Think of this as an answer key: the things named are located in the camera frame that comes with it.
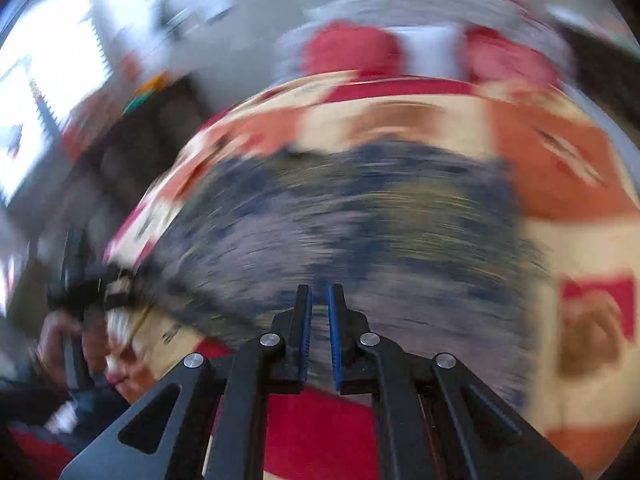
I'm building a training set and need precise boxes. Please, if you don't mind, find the white pillow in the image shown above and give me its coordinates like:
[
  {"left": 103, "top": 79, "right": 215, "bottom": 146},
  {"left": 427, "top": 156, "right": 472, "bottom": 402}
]
[{"left": 395, "top": 25, "right": 468, "bottom": 81}]

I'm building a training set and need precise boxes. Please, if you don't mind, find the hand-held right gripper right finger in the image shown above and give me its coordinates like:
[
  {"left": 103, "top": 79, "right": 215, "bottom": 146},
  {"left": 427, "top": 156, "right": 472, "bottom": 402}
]
[{"left": 327, "top": 282, "right": 583, "bottom": 480}]

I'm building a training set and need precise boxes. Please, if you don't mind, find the person's left hand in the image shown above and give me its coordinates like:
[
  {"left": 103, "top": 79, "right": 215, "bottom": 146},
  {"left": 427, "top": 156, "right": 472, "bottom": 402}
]
[{"left": 37, "top": 310, "right": 126, "bottom": 386}]

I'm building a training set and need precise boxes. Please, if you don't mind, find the dark wooden cabinet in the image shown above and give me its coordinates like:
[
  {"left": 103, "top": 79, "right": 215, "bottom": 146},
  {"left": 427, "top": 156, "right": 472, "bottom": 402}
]
[{"left": 65, "top": 72, "right": 216, "bottom": 271}]

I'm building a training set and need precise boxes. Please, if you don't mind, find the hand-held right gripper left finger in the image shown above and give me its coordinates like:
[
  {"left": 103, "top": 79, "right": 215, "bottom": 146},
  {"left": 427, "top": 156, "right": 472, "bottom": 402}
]
[{"left": 59, "top": 284, "right": 313, "bottom": 480}]

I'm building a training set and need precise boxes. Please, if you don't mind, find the yellow orange bag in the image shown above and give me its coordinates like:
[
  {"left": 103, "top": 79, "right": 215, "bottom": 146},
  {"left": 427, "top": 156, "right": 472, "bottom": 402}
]
[{"left": 137, "top": 72, "right": 171, "bottom": 93}]

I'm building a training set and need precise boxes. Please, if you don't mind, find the blue gold floral shirt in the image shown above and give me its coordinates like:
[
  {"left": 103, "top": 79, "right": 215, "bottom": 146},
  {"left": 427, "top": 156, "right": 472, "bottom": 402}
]
[{"left": 107, "top": 142, "right": 551, "bottom": 411}]

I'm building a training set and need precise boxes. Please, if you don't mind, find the bright window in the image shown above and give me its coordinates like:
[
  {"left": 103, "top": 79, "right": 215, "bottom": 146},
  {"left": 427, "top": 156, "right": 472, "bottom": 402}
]
[{"left": 0, "top": 0, "right": 113, "bottom": 206}]

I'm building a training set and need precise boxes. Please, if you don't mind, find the dark carved wooden furniture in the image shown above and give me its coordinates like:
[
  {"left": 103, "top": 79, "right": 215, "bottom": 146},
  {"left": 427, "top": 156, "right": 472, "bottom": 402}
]
[{"left": 555, "top": 25, "right": 640, "bottom": 126}]

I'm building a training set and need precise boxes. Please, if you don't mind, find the floral fabric headboard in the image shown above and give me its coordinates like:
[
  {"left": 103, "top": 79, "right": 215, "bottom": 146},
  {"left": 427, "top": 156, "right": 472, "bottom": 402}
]
[{"left": 277, "top": 0, "right": 576, "bottom": 86}]

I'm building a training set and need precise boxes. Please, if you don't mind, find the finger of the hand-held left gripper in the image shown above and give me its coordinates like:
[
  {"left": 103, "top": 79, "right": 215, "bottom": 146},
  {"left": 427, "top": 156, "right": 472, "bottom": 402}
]
[{"left": 101, "top": 267, "right": 138, "bottom": 311}]

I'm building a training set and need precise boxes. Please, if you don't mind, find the printed rose blanket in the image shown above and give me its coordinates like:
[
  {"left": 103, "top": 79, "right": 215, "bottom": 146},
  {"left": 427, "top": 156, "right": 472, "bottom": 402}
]
[{"left": 102, "top": 72, "right": 640, "bottom": 480}]

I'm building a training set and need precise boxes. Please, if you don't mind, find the red heart pillow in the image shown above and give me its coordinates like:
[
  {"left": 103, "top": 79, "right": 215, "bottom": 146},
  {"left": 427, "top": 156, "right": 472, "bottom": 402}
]
[
  {"left": 302, "top": 20, "right": 401, "bottom": 78},
  {"left": 462, "top": 25, "right": 561, "bottom": 88}
]

